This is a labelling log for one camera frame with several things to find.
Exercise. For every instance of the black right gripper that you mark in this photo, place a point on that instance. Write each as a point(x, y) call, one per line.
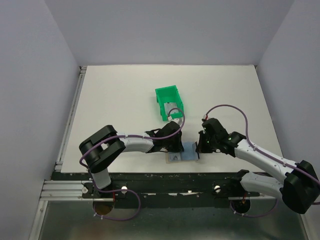
point(201, 148)

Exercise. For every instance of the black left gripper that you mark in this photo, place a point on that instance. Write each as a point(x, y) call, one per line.
point(179, 147)

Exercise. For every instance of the silver card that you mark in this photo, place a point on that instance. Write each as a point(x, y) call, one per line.
point(174, 157)
point(168, 106)

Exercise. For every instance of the green plastic bin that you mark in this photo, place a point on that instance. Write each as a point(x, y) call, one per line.
point(168, 99)

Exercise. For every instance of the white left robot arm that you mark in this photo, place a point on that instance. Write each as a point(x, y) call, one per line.
point(104, 146)

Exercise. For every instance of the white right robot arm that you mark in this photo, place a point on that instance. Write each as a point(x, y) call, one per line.
point(295, 183)

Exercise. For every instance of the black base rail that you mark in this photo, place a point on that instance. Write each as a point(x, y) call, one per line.
point(162, 190)

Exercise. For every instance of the aluminium frame rail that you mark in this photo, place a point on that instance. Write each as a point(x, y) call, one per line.
point(60, 190)

